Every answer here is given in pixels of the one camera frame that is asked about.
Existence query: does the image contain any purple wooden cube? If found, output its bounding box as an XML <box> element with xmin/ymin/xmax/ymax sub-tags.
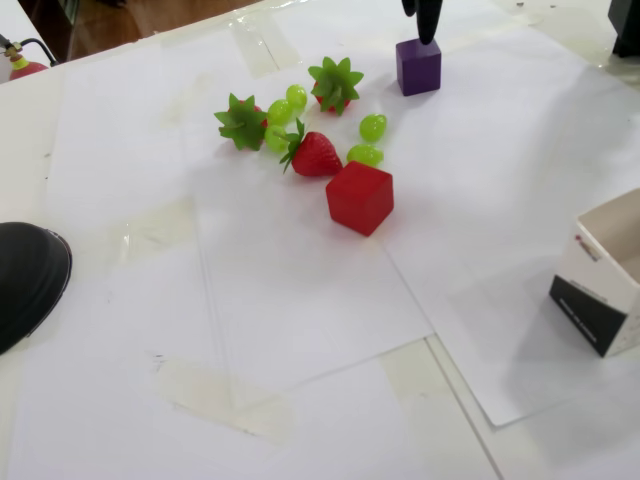
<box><xmin>395</xmin><ymin>35</ymin><xmax>443</xmax><ymax>97</ymax></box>

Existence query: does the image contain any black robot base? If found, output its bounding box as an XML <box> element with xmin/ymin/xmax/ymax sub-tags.
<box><xmin>607</xmin><ymin>0</ymin><xmax>640</xmax><ymax>59</ymax></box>

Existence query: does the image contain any red wooden cube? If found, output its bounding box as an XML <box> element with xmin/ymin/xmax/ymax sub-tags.
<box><xmin>325</xmin><ymin>160</ymin><xmax>395</xmax><ymax>238</ymax></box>

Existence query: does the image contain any red plastic strawberry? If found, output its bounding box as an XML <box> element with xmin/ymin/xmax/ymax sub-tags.
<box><xmin>307</xmin><ymin>56</ymin><xmax>365</xmax><ymax>117</ymax></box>
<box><xmin>278</xmin><ymin>117</ymin><xmax>345</xmax><ymax>178</ymax></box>
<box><xmin>213</xmin><ymin>92</ymin><xmax>269</xmax><ymax>152</ymax></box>

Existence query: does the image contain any white black cardboard box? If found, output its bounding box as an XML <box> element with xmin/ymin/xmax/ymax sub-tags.
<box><xmin>548</xmin><ymin>188</ymin><xmax>640</xmax><ymax>359</ymax></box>

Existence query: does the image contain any dark furniture piece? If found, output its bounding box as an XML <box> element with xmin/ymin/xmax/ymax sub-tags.
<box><xmin>17</xmin><ymin>0</ymin><xmax>81</xmax><ymax>64</ymax></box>

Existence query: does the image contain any red fire extinguisher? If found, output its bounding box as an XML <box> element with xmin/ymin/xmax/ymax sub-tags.
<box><xmin>0</xmin><ymin>33</ymin><xmax>60</xmax><ymax>84</ymax></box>

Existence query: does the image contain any black round object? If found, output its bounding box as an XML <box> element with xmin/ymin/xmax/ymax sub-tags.
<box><xmin>0</xmin><ymin>221</ymin><xmax>74</xmax><ymax>357</ymax></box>

